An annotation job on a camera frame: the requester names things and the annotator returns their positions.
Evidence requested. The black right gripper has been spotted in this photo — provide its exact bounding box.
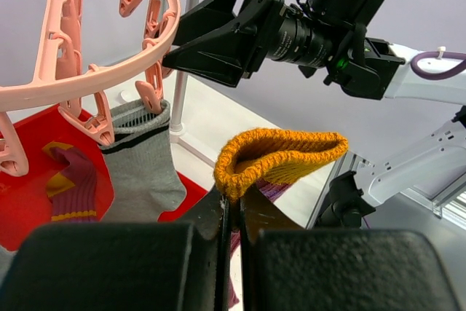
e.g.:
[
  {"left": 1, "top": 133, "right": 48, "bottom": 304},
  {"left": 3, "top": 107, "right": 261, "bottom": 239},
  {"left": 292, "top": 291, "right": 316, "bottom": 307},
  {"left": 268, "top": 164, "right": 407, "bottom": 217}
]
[{"left": 162, "top": 0, "right": 284, "bottom": 87}]

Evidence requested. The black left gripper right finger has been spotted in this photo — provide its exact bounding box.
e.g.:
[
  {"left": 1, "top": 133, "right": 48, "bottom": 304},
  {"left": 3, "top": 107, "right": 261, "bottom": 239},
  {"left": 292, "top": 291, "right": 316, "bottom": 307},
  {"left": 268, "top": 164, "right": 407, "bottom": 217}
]
[{"left": 240, "top": 187, "right": 460, "bottom": 310}]

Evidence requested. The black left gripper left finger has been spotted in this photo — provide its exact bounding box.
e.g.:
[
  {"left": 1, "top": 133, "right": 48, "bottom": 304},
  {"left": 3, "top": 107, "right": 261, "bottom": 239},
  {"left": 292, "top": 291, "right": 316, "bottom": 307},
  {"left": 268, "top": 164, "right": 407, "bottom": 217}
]
[{"left": 1, "top": 189, "right": 229, "bottom": 310}]

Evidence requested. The purple sock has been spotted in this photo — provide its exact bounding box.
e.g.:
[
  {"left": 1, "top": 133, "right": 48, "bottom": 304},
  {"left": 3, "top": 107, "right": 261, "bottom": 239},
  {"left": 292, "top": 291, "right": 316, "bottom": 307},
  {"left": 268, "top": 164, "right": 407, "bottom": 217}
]
[
  {"left": 43, "top": 142, "right": 98, "bottom": 222},
  {"left": 213, "top": 127, "right": 350, "bottom": 308}
]

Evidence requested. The pink round clip hanger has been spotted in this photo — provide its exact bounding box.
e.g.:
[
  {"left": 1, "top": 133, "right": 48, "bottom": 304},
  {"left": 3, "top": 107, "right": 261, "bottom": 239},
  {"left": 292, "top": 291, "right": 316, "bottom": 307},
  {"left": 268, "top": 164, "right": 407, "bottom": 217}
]
[{"left": 1, "top": 0, "right": 181, "bottom": 177}]

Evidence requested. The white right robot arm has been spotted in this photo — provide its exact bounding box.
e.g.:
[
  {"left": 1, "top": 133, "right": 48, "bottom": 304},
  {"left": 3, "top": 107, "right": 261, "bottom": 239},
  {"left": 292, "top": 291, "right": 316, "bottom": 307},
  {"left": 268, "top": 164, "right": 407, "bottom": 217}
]
[{"left": 162, "top": 0, "right": 465, "bottom": 227}]

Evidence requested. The silver clothes rack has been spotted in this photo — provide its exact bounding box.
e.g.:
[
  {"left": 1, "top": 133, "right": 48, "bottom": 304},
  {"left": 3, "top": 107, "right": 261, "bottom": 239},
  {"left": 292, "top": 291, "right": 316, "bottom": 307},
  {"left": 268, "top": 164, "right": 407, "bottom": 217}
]
[{"left": 169, "top": 0, "right": 205, "bottom": 144}]

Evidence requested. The red plastic bin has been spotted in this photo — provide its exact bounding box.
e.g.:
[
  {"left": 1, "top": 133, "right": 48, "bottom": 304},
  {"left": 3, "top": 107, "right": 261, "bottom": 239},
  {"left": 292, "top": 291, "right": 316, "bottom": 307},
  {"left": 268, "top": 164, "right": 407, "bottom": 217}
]
[{"left": 0, "top": 103, "right": 208, "bottom": 252}]

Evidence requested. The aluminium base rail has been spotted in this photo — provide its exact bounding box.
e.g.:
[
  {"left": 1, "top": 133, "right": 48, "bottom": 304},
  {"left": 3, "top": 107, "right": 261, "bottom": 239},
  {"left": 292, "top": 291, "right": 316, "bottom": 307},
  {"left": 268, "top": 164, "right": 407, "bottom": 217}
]
[{"left": 334, "top": 151, "right": 465, "bottom": 221}]

